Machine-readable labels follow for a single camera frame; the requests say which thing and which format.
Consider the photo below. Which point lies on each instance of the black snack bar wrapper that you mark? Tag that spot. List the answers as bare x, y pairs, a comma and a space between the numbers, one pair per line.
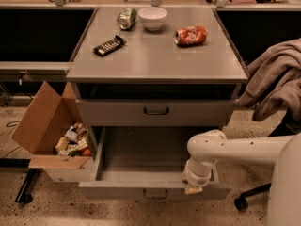
110, 46

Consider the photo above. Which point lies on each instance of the crushed green soda can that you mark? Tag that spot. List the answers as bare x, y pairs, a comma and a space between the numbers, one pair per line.
126, 18

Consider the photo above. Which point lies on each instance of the cardboard box with trash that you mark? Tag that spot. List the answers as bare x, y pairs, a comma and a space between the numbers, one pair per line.
43, 124

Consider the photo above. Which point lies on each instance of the grey top drawer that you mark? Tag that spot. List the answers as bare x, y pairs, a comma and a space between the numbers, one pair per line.
156, 104

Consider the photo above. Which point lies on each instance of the black office chair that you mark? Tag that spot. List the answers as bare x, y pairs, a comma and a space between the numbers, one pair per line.
288, 126

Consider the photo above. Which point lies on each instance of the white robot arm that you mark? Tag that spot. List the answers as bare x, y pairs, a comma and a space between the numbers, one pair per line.
283, 153

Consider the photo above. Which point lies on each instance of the black desk leg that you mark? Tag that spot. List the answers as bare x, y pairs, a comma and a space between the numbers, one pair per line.
24, 195

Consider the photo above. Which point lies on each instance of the grey drawer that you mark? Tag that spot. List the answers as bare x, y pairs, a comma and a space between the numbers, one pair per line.
146, 163
156, 104

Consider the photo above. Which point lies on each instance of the white bowl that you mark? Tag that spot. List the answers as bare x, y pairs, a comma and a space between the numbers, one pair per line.
153, 18

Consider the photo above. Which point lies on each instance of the crushed orange soda can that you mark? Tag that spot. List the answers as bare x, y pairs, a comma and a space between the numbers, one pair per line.
191, 35

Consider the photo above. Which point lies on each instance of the grey drawer cabinet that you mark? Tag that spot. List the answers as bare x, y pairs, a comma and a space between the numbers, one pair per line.
154, 57

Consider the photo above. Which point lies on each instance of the grey hoodie on chair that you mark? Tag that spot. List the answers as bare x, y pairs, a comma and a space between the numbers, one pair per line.
274, 81

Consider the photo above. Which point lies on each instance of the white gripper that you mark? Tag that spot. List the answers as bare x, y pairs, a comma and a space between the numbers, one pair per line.
197, 179

